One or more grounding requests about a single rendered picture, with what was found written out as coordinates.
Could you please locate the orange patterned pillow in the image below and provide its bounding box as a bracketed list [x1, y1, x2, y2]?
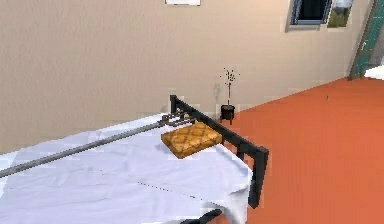
[160, 121, 223, 160]

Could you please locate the potted plant in black pot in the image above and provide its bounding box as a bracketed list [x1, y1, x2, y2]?
[219, 67, 241, 126]

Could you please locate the white framed picture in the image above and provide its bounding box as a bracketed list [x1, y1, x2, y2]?
[164, 0, 202, 7]

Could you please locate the teal room door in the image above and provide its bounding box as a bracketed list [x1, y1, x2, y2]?
[347, 0, 384, 81]

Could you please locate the white bed with black frame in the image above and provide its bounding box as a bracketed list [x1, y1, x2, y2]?
[0, 94, 270, 224]

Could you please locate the grey long-handled rake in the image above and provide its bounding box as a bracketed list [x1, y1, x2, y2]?
[0, 111, 197, 179]

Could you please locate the window with grey frame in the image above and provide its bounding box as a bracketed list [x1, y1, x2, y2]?
[285, 0, 355, 33]

